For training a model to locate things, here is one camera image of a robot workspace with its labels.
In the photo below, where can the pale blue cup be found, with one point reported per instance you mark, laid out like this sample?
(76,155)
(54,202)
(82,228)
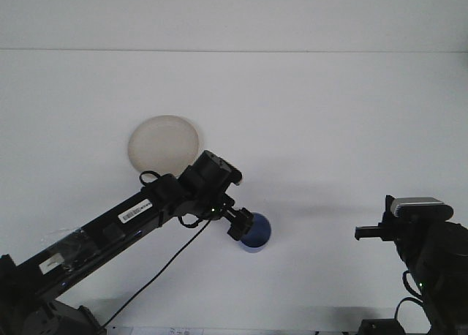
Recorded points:
(259,232)

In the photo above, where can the black base block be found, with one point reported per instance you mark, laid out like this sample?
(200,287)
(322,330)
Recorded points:
(84,320)
(378,327)

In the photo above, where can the pale round plate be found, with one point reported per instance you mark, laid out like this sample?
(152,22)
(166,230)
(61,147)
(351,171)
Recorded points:
(161,141)

